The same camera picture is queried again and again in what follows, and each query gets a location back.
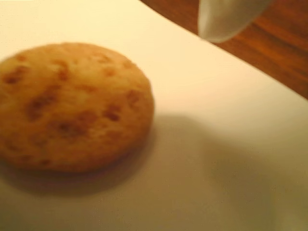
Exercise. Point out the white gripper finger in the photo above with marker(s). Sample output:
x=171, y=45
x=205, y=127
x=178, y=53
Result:
x=223, y=19

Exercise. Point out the white paper sheet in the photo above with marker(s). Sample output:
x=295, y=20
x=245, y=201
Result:
x=192, y=72

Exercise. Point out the round chocolate chip cookie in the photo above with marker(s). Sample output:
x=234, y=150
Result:
x=72, y=108

